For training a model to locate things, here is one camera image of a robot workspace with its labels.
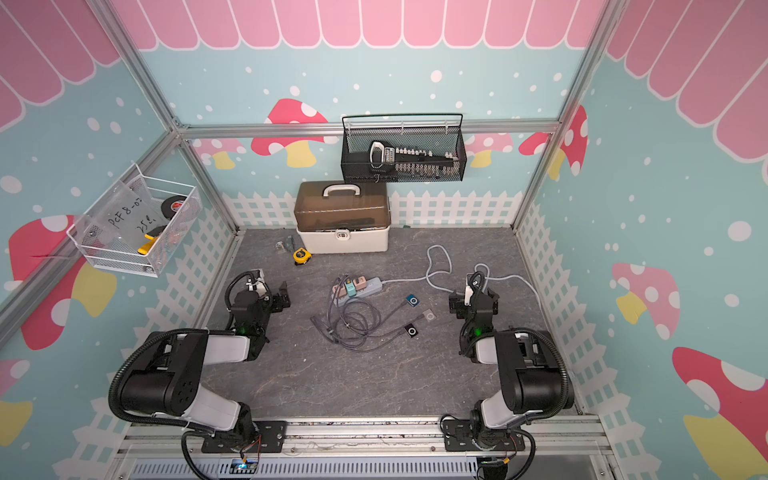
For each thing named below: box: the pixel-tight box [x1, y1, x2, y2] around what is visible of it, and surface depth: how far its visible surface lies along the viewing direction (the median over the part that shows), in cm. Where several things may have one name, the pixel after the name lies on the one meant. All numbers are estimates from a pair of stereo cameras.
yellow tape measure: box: [293, 247, 313, 266], surface depth 111 cm
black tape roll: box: [161, 195, 187, 221], surface depth 81 cm
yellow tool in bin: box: [137, 225, 167, 255], surface depth 64 cm
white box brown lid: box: [293, 181, 392, 254], surface depth 105 cm
